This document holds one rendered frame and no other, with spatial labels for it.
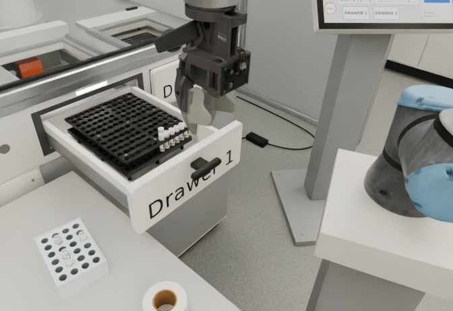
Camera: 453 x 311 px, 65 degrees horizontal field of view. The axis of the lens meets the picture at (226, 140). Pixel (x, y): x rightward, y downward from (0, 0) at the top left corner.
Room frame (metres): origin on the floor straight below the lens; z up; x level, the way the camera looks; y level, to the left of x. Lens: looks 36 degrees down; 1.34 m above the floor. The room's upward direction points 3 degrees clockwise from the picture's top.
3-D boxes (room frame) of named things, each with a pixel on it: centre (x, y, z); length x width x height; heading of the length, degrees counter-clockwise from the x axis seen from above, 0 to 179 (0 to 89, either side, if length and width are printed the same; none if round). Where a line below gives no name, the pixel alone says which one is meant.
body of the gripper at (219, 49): (0.51, 0.03, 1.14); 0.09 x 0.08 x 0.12; 52
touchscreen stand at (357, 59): (1.35, -0.52, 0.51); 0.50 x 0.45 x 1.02; 9
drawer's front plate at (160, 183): (0.54, 0.06, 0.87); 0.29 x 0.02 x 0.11; 141
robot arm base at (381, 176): (0.56, -0.37, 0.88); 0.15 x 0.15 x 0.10
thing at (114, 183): (0.67, 0.23, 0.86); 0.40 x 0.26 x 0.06; 51
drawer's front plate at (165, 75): (0.98, 0.12, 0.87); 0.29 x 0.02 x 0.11; 141
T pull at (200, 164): (0.52, 0.04, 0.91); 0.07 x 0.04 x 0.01; 141
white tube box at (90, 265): (0.40, 0.27, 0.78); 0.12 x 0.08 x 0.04; 41
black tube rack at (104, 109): (0.66, 0.22, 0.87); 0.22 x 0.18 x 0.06; 51
